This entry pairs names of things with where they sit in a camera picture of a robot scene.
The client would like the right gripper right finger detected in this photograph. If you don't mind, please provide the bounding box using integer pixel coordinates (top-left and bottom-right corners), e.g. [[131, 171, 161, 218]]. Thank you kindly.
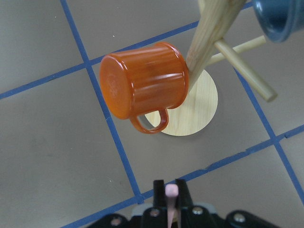
[[175, 179, 194, 210]]

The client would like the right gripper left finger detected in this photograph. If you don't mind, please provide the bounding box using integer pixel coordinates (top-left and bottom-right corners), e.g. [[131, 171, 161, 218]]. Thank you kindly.
[[152, 180, 166, 210]]

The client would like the pink chopstick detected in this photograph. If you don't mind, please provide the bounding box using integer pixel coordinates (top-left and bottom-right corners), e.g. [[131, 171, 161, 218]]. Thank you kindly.
[[165, 184, 179, 228]]

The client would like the orange mug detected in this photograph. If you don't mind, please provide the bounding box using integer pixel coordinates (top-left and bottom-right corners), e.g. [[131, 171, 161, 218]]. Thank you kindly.
[[99, 42, 189, 134]]

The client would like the wooden mug tree stand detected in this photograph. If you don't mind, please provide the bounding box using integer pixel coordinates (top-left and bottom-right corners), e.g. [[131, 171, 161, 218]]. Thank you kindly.
[[142, 0, 278, 137]]

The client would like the blue mug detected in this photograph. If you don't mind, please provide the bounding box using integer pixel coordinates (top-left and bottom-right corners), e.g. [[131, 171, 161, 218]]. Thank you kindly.
[[252, 0, 304, 43]]

